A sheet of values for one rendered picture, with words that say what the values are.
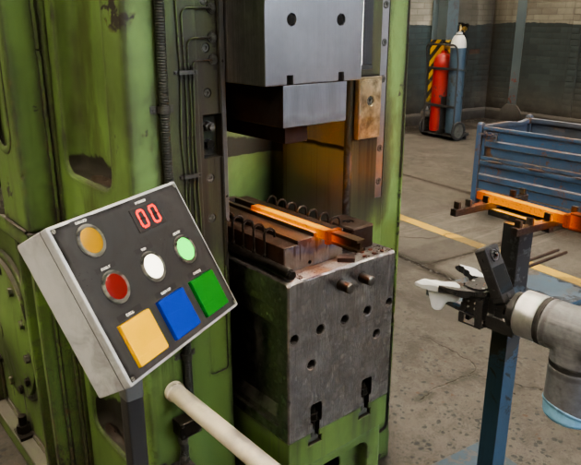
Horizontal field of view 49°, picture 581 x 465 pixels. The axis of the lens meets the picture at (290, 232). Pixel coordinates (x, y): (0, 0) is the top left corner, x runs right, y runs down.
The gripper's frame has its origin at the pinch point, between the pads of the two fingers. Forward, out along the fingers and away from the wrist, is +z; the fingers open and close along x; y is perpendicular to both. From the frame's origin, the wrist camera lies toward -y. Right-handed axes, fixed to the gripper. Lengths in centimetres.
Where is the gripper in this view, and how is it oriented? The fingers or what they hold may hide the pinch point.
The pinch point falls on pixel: (436, 271)
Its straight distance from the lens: 138.1
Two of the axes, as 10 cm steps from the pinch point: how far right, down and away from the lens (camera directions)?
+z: -6.4, -2.4, 7.3
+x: 7.7, -2.0, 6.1
